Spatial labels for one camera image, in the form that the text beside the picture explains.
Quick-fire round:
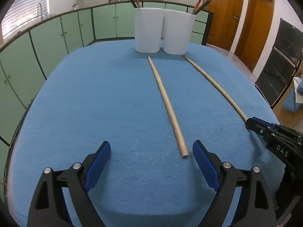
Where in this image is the plain bamboo chopstick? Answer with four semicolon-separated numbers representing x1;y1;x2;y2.
182;55;248;122
147;56;189;158

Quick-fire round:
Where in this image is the red floral bamboo chopstick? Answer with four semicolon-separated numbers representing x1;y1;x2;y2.
190;0;221;16

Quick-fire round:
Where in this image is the kitchen faucet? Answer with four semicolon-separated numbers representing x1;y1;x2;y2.
37;3;44;22

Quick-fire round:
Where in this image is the black oven cabinet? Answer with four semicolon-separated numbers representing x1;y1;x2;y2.
255;19;302;108

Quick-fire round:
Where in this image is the brown wooden door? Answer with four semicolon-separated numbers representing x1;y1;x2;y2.
235;0;274;72
207;0;243;51

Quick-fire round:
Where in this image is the blue table cloth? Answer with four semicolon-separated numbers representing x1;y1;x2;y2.
7;40;284;226

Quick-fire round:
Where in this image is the white double utensil holder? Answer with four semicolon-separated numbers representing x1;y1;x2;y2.
135;8;196;55

